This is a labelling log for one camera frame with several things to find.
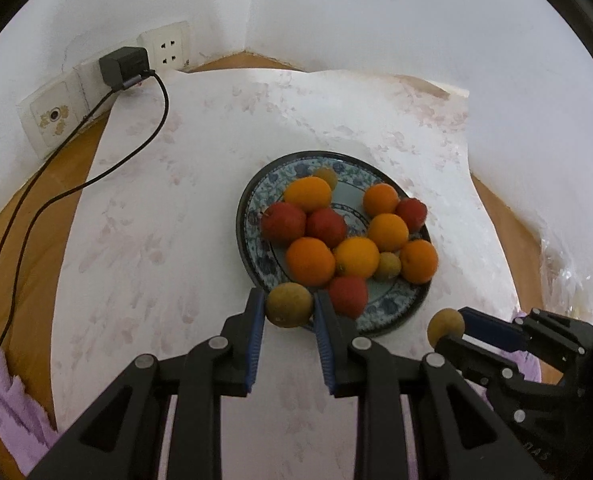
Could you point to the white socket plate with charger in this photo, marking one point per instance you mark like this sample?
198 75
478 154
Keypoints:
87 82

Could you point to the black wall charger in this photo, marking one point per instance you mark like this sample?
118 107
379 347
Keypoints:
125 66

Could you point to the white floral table cover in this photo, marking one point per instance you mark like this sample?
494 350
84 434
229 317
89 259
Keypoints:
176 235

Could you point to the large yellow-orange orange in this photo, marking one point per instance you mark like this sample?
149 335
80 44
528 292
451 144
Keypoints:
357 257

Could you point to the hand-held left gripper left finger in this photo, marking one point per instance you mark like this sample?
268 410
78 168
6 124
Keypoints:
255 340

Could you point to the white power socket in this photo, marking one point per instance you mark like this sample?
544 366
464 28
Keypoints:
165 47

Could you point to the small yellow-green citrus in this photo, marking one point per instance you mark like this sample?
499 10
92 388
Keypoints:
445 327
326 177
389 266
289 305

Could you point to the clear plastic sheet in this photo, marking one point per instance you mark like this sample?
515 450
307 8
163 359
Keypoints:
566 280

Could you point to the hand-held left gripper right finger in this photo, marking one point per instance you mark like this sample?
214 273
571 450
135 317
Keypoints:
324 345

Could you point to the purple towel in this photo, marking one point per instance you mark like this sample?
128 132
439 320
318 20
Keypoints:
21 420

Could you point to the blue floral patterned plate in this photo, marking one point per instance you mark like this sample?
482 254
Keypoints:
381 310

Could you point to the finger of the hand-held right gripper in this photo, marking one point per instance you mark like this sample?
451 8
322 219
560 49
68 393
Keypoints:
481 365
486 330

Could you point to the white gold-patterned coax socket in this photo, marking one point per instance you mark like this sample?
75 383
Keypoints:
49 117

